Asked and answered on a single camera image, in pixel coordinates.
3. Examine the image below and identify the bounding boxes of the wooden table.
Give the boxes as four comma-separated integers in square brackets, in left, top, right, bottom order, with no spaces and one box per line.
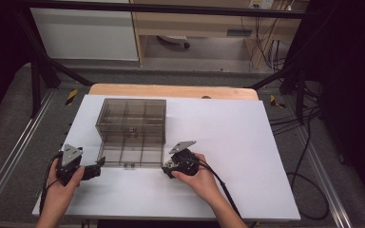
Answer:
[87,83,260,102]

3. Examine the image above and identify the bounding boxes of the aluminium floor rail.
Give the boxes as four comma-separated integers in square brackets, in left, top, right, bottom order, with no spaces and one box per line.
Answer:
[0,89,57,217]
[293,125,354,228]

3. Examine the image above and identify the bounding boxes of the black floor cable bundle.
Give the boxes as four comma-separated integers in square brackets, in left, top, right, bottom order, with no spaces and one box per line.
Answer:
[268,104,323,137]

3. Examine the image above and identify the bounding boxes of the smoky transparent drawer box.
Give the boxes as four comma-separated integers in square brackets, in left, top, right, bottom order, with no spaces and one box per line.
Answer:
[95,98,167,145]

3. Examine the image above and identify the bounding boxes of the chair base with caster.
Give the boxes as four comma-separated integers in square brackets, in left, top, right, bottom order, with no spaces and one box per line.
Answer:
[156,34,191,49]

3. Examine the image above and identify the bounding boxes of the person's right hand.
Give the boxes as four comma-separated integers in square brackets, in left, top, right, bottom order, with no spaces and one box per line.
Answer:
[170,152,225,204]

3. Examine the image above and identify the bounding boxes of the left hand-held gripper cable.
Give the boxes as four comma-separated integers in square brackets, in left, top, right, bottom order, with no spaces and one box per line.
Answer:
[39,151,65,208]

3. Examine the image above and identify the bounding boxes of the black metal frame strut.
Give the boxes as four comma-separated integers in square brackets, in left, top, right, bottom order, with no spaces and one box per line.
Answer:
[14,6,95,119]
[248,60,309,125]

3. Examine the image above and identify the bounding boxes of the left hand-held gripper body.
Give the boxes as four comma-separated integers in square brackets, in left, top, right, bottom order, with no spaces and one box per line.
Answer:
[55,143,103,187]

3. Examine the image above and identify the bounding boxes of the wooden desk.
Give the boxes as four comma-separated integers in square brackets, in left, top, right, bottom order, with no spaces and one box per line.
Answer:
[129,0,310,68]

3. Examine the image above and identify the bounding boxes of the black horizontal frame bar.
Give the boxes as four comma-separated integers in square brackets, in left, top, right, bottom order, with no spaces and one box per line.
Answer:
[15,0,308,20]

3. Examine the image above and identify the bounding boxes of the hanging desk cables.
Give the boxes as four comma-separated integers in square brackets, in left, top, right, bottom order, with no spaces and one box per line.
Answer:
[240,12,295,73]

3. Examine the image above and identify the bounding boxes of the white cabinet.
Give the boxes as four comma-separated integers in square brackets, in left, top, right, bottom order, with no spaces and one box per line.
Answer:
[29,7,140,62]

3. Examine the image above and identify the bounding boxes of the white power strip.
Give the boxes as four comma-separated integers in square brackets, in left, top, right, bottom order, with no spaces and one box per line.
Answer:
[248,0,276,10]

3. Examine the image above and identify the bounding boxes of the person's left hand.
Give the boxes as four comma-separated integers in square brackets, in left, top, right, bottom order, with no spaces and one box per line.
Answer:
[45,157,86,217]

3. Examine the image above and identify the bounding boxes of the black floor cable loop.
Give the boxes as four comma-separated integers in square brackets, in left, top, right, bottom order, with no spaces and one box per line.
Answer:
[285,171,331,221]

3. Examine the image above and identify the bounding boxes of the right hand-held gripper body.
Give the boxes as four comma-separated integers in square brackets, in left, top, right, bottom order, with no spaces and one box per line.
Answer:
[167,140,202,177]

